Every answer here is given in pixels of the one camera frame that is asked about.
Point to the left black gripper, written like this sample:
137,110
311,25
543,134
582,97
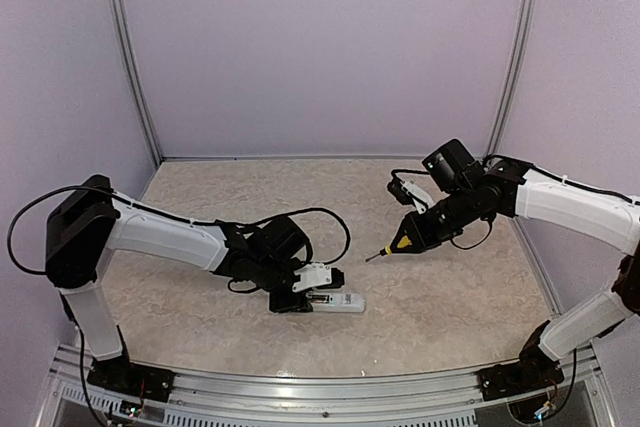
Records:
301,304

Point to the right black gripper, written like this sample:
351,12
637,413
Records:
412,224

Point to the yellow handled screwdriver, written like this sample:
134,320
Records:
396,246

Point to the white remote control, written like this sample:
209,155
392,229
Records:
348,303

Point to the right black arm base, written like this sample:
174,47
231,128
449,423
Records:
532,370

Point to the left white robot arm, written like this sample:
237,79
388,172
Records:
94,222

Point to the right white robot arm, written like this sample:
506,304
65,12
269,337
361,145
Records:
478,190

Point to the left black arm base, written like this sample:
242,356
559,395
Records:
121,375

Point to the front aluminium rail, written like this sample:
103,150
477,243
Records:
199,398

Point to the right aluminium corner post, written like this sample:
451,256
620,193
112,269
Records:
516,59

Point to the aluminium corner post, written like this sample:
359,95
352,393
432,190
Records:
125,46
516,59

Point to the left aluminium corner post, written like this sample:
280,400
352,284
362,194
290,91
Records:
125,46

